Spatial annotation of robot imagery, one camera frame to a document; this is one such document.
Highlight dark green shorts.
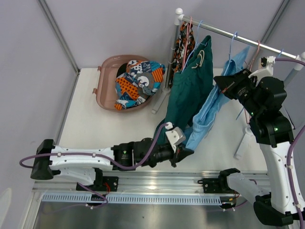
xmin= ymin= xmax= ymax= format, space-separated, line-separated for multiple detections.
xmin=156 ymin=35 xmax=214 ymax=131

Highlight white metal clothes rack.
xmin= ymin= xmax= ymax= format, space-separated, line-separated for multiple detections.
xmin=151 ymin=8 xmax=305 ymax=159

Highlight pink plastic basket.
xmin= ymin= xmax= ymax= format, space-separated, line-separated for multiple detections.
xmin=92 ymin=54 xmax=153 ymax=113

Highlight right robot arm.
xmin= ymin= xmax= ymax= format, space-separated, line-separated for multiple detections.
xmin=200 ymin=69 xmax=305 ymax=228

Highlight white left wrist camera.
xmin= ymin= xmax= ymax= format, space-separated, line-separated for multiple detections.
xmin=165 ymin=122 xmax=186 ymax=152

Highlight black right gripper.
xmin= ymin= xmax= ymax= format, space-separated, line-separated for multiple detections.
xmin=215 ymin=68 xmax=262 ymax=117

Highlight orange black camouflage shorts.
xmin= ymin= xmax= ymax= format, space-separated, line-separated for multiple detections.
xmin=169 ymin=22 xmax=195 ymax=88

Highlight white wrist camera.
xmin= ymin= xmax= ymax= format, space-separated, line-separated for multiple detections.
xmin=249 ymin=56 xmax=276 ymax=79
xmin=165 ymin=122 xmax=186 ymax=152

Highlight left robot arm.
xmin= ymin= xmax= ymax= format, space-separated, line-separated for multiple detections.
xmin=30 ymin=138 xmax=194 ymax=191

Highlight light blue shorts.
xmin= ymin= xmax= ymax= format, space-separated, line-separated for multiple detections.
xmin=185 ymin=46 xmax=250 ymax=150

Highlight colourful patchwork shorts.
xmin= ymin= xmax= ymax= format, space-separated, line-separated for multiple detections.
xmin=114 ymin=60 xmax=166 ymax=111

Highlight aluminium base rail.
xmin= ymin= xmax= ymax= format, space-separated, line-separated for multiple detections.
xmin=32 ymin=170 xmax=272 ymax=194

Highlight slotted cable duct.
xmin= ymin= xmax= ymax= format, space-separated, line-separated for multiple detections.
xmin=42 ymin=193 xmax=222 ymax=206

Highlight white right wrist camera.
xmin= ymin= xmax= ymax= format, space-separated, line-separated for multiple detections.
xmin=249 ymin=56 xmax=276 ymax=79

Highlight pink wire hanger on camouflage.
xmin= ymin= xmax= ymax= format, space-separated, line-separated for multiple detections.
xmin=182 ymin=17 xmax=193 ymax=71

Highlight grey frame profile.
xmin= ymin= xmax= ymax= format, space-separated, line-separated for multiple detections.
xmin=37 ymin=0 xmax=81 ymax=74

